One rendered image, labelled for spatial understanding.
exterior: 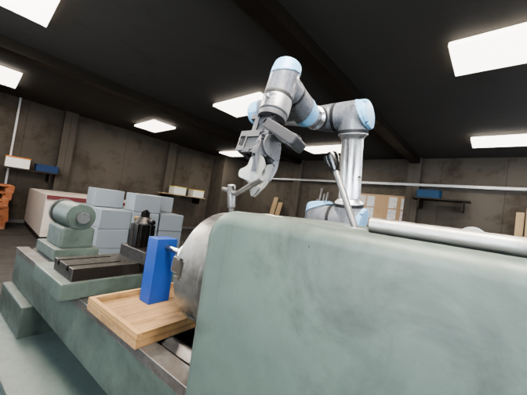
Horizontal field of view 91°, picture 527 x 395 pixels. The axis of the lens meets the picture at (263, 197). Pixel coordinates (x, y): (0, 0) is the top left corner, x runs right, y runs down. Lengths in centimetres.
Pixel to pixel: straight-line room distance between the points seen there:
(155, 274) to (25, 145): 819
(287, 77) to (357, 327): 55
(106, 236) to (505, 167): 785
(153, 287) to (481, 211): 730
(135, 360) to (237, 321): 44
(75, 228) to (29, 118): 755
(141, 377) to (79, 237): 101
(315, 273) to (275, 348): 13
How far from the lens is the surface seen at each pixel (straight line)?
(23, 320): 167
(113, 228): 416
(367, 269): 36
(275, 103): 65
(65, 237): 167
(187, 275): 66
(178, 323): 88
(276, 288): 42
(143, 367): 83
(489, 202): 771
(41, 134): 910
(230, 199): 71
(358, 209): 109
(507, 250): 40
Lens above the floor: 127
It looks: 2 degrees up
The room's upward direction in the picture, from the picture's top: 8 degrees clockwise
